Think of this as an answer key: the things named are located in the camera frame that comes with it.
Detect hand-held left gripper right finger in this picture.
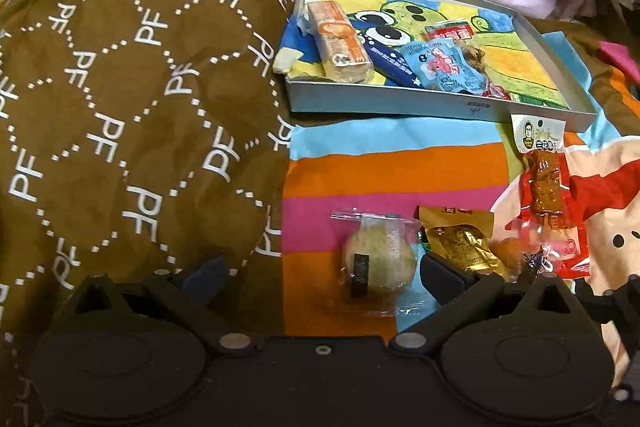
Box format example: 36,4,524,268
387,251,583,355

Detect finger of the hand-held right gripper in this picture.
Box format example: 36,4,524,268
574,274,640,315

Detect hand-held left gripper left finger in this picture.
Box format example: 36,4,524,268
65,253,258,355

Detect gold foil snack packet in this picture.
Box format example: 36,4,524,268
417,205,512,282

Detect round pastry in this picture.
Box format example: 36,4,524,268
330,208,442,319

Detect small dark candy packet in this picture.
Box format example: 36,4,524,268
521,246,553,279

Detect red dried tofu packet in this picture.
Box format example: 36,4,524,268
510,113,593,279

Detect grey tray with cartoon drawing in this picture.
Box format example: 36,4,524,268
272,0,598,131

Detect small red snack packet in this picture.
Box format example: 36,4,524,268
481,81,512,102

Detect light blue snack packet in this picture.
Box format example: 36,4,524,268
399,43,488,96

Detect blue stick snack packet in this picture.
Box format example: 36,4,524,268
350,19,417,88

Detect red quail egg packet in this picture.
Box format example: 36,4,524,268
424,19,490,75

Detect orange cake bar packet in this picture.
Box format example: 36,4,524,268
306,0,375,84

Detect small orange round snack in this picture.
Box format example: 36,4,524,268
492,236,527,280

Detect colourful striped bed sheet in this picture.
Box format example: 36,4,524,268
280,14,640,408

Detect brown lettered quilt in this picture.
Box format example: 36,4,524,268
0,0,301,427

